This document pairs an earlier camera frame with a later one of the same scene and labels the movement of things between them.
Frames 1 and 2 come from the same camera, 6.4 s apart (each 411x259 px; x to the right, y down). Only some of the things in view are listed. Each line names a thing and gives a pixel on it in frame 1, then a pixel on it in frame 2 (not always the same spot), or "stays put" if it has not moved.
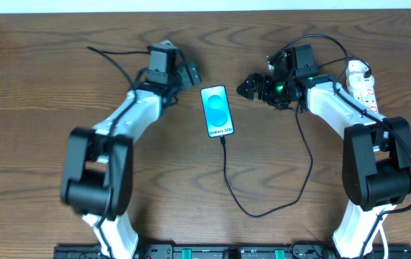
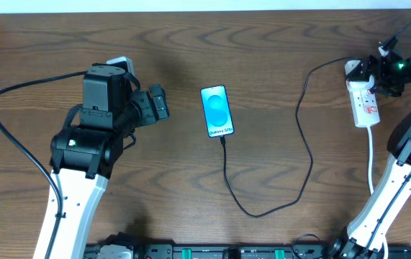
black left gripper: [189, 74] -> [157, 103]
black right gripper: [260, 86] -> [373, 68]
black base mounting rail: [234, 251] stays put
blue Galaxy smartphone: [217, 111] stays put
